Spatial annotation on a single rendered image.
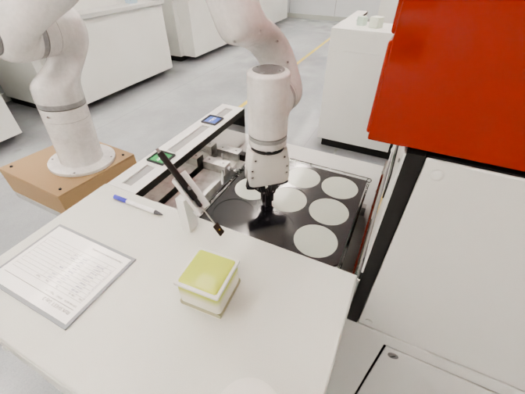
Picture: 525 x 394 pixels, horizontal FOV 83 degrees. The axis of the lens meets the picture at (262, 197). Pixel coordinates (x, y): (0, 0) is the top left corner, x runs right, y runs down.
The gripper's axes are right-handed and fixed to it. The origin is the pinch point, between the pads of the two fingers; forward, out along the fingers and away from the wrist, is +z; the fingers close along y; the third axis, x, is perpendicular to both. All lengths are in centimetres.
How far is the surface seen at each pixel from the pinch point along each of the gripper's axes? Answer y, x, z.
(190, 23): -18, -456, 37
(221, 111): 3.3, -46.1, -3.9
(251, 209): 4.6, 1.2, 2.1
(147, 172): 28.7, -14.5, -3.6
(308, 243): -5.0, 15.7, 2.0
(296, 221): -5.0, 8.5, 2.0
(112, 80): 89, -333, 70
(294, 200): -7.4, 1.0, 2.0
